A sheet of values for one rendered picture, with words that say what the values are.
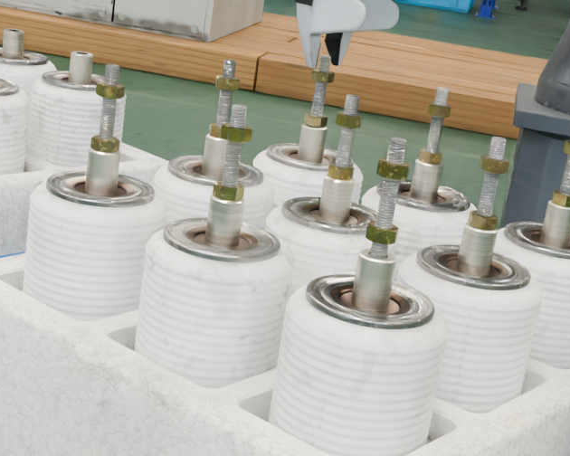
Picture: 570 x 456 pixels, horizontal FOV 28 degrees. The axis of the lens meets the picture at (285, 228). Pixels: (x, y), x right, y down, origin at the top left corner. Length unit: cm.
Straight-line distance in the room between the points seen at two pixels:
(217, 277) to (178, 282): 3
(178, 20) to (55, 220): 195
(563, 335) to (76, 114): 54
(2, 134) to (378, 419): 55
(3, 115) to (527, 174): 50
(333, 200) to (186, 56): 185
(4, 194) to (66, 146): 11
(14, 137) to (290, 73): 155
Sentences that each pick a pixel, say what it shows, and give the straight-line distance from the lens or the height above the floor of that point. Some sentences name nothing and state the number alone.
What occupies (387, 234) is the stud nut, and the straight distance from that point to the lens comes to 64.
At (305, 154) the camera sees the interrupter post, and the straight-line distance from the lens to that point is 97.
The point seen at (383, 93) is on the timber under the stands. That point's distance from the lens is 255.
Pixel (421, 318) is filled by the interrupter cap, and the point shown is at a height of 25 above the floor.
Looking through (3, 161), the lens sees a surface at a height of 19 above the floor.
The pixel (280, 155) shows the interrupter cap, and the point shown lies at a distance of 96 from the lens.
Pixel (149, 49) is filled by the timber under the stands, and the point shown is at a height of 5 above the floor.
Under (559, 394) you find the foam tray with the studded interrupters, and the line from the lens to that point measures 78.
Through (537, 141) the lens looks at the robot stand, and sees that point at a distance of 113.
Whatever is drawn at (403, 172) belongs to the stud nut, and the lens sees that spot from 63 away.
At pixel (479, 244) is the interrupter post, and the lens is 74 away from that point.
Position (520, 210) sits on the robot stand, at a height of 20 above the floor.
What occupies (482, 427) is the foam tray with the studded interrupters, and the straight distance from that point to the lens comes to 71.
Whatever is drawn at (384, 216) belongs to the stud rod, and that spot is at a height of 31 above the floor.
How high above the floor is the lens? 48
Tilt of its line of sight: 17 degrees down
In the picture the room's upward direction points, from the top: 9 degrees clockwise
